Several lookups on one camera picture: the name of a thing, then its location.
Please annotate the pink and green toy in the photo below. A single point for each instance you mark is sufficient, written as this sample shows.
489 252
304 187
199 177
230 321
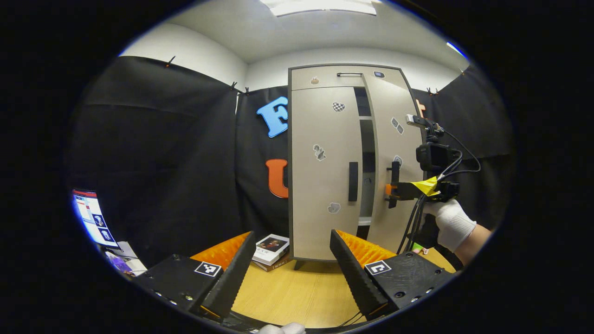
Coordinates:
420 248

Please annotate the computer monitor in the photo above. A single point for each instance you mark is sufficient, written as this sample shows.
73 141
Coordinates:
95 218

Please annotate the brown book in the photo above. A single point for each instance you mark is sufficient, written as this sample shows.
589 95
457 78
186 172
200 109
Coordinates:
274 266

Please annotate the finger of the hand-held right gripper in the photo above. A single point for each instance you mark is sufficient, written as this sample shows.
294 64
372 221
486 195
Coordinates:
406 191

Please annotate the grey double-door shoe cabinet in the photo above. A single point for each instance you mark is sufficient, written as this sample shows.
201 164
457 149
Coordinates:
325 76

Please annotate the white book with portrait cover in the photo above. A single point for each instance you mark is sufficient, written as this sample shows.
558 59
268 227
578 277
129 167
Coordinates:
271 248

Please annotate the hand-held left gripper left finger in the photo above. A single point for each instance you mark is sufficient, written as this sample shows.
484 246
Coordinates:
234 276

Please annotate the black backdrop cloth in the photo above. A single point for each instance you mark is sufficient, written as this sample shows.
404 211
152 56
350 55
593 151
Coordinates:
162 162

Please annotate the ceiling light panel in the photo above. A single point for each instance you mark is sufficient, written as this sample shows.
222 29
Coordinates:
456 49
320 6

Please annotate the printed paper sheet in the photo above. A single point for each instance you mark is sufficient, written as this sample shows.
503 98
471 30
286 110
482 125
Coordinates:
127 260

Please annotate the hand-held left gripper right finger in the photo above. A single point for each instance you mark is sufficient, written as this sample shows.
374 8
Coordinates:
355 278

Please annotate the grey cabinet door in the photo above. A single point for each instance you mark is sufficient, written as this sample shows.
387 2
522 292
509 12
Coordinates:
320 208
385 139

